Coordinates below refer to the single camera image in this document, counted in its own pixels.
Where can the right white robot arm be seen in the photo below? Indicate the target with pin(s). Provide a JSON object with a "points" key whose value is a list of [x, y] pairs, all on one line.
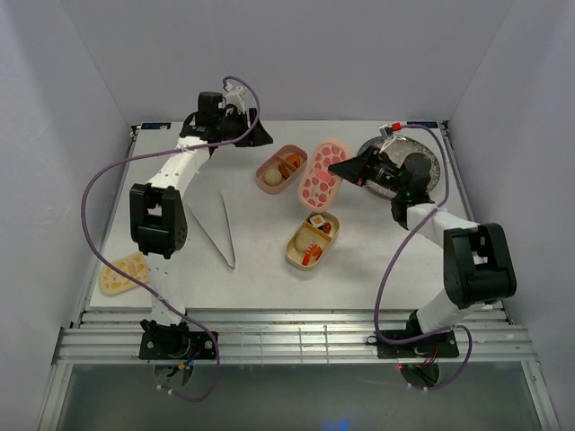
{"points": [[477, 266]]}

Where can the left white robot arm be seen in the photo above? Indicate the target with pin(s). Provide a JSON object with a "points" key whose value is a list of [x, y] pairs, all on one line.
{"points": [[158, 223]]}

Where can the rice ball toy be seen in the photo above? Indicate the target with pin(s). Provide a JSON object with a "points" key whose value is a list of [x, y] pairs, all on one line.
{"points": [[273, 177], [303, 241]]}

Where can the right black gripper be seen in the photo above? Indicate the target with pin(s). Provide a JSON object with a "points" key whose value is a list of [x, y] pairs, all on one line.
{"points": [[356, 170]]}

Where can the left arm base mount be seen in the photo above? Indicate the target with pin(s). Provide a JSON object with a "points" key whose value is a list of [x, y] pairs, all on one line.
{"points": [[182, 346]]}

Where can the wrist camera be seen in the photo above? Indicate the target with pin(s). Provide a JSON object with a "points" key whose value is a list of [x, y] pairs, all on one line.
{"points": [[235, 95], [387, 132]]}

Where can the yellow lunch box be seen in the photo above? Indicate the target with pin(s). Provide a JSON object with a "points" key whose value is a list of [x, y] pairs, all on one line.
{"points": [[325, 241]]}

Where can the pink perforated lid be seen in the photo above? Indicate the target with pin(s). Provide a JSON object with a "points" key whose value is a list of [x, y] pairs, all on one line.
{"points": [[318, 186]]}

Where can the blue table label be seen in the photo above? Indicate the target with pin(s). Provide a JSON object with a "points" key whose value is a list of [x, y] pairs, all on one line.
{"points": [[426, 124], [156, 126]]}

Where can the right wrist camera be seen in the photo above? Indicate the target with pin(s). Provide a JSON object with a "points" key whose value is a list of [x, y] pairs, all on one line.
{"points": [[387, 132]]}

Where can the left blue table label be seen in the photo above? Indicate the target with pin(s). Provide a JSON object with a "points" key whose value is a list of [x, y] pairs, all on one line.
{"points": [[156, 126]]}

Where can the pink lunch box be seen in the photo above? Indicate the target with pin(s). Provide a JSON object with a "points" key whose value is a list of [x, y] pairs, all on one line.
{"points": [[273, 163]]}

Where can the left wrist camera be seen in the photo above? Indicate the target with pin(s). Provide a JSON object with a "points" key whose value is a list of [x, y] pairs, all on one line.
{"points": [[235, 95]]}

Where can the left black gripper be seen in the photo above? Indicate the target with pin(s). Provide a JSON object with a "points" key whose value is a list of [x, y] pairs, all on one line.
{"points": [[259, 136]]}

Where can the sushi roll toy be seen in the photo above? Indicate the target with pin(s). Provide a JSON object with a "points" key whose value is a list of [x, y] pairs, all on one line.
{"points": [[317, 220]]}

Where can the right blue table label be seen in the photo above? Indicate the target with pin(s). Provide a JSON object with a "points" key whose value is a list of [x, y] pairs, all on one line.
{"points": [[426, 124]]}

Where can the metal tongs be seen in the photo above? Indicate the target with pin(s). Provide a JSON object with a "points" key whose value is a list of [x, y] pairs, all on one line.
{"points": [[211, 214]]}

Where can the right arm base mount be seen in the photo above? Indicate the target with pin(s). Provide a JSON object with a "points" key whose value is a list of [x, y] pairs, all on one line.
{"points": [[437, 345]]}

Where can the orange fried shrimp toy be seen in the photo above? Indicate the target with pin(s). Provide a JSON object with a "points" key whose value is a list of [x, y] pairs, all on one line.
{"points": [[294, 160]]}

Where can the aluminium frame rail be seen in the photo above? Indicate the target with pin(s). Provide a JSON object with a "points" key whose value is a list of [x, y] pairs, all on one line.
{"points": [[280, 338]]}

